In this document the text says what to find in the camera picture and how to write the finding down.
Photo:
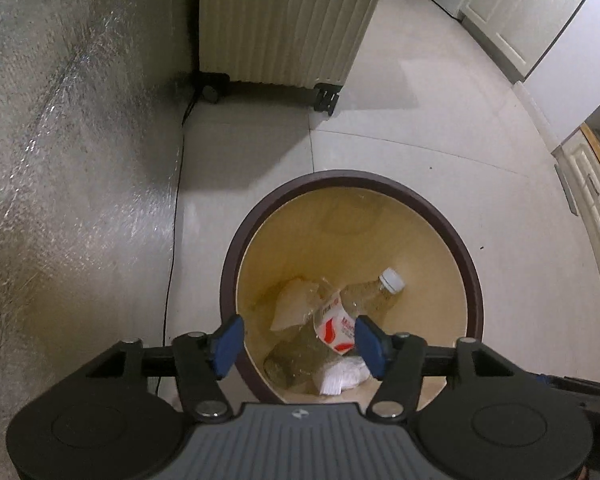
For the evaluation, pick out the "white kitchen base cabinets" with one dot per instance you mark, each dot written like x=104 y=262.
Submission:
x=520 y=10

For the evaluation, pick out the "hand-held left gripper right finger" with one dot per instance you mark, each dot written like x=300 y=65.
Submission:
x=370 y=347

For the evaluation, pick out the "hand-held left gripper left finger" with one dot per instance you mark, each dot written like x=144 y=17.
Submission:
x=227 y=345

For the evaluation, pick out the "white low cabinet wooden top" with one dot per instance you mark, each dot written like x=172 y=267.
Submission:
x=595 y=200

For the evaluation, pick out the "clear plastic bottle red label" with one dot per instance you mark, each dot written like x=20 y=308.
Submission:
x=365 y=295

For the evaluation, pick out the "translucent plastic bag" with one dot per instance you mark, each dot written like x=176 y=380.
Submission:
x=292 y=302

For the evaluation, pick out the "white oil radiator heater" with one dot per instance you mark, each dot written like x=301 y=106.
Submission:
x=280 y=20

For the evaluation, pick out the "yellow wastebasket with brown rim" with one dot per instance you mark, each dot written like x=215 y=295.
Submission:
x=360 y=240

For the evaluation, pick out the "white tissue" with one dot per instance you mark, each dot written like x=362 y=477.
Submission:
x=342 y=375

